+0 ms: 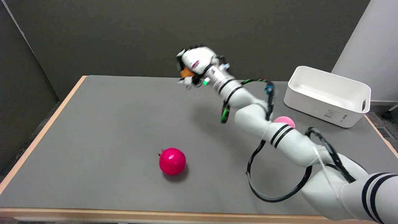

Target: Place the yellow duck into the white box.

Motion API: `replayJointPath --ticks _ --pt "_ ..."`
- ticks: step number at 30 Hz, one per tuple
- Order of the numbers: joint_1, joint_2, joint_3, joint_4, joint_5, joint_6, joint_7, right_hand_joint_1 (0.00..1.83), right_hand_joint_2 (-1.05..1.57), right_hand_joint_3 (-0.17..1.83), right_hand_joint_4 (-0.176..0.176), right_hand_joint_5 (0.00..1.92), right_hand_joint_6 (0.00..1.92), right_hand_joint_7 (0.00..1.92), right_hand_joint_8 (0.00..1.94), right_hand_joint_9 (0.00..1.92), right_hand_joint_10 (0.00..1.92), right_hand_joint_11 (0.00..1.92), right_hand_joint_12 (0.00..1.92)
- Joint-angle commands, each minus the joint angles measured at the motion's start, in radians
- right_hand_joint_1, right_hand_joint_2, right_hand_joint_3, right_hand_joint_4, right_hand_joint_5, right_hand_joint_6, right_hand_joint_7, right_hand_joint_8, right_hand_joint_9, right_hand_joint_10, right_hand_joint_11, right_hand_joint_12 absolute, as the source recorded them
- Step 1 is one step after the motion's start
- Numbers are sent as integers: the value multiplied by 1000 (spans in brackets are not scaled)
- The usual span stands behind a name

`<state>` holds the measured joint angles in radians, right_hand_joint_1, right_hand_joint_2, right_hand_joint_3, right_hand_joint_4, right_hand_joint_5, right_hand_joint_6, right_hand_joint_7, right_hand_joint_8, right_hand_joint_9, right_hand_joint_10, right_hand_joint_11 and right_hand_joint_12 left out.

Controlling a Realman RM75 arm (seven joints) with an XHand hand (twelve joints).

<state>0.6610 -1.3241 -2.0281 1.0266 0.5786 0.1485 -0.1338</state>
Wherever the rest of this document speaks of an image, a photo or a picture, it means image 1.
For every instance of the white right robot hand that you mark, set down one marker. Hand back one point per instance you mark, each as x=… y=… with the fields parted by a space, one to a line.
x=199 y=59

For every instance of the yellow rubber duck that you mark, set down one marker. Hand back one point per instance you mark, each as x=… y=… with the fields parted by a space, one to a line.
x=187 y=72

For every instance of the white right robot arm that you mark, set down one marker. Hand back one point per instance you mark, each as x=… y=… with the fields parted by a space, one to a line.
x=298 y=146

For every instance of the white plastic storage box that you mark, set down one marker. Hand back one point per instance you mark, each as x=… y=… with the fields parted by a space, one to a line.
x=329 y=95

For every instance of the magenta pomegranate toy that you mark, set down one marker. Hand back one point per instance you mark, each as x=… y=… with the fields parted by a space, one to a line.
x=172 y=160

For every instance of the pink ball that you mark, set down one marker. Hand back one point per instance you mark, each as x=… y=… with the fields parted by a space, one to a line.
x=285 y=120

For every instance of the office chair caster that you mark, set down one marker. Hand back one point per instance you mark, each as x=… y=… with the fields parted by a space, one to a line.
x=387 y=114

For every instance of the floor vent grille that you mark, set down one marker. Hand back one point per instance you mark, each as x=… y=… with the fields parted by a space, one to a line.
x=385 y=133

